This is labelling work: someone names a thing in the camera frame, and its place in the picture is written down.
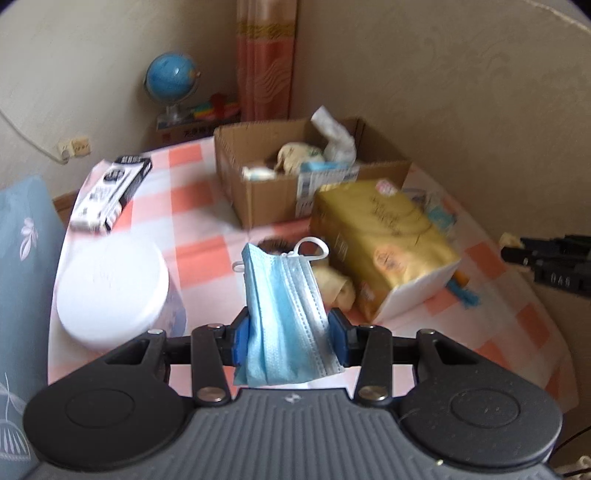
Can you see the gold tissue pack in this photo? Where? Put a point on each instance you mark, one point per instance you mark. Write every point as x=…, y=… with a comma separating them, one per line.
x=392, y=230

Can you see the white tissue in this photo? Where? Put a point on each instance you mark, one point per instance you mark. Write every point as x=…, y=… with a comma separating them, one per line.
x=334, y=136

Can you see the colourful toy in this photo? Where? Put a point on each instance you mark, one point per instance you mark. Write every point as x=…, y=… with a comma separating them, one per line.
x=217, y=108

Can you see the cardboard box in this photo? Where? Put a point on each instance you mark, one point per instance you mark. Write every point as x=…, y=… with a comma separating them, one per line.
x=268, y=198

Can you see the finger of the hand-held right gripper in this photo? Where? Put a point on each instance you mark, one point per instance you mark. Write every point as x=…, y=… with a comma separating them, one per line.
x=554, y=243
x=519, y=256

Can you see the pink patterned curtain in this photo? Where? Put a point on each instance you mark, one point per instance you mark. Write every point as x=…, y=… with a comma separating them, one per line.
x=265, y=60

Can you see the cream embroidered sachet with tassel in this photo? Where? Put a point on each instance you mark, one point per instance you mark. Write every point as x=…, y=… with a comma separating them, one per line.
x=295, y=154

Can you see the beige wall socket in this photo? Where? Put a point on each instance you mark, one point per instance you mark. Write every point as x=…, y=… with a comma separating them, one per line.
x=81, y=146

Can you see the brown carton under globe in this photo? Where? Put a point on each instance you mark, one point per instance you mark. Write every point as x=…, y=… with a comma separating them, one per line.
x=184, y=134

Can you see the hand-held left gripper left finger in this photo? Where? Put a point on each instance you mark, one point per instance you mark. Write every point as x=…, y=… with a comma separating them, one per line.
x=241, y=339

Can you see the black and white carton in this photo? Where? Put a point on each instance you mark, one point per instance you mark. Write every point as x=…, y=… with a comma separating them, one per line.
x=111, y=194

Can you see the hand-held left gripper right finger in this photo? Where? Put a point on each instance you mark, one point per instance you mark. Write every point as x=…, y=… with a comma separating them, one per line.
x=340, y=339

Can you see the beige plush toy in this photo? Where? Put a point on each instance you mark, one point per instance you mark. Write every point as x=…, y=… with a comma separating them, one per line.
x=339, y=288

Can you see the blue floral pillow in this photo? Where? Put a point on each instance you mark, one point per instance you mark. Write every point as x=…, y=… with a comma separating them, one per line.
x=23, y=277

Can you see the white wall socket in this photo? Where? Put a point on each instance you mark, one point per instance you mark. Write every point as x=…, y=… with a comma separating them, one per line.
x=64, y=151

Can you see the brown plush donut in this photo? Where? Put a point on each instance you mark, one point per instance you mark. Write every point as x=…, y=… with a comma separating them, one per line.
x=272, y=244

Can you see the blue globe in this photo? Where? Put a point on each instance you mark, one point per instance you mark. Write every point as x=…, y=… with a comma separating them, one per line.
x=168, y=78

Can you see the clear jar with white lid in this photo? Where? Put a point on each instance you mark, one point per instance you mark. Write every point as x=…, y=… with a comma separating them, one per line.
x=111, y=295

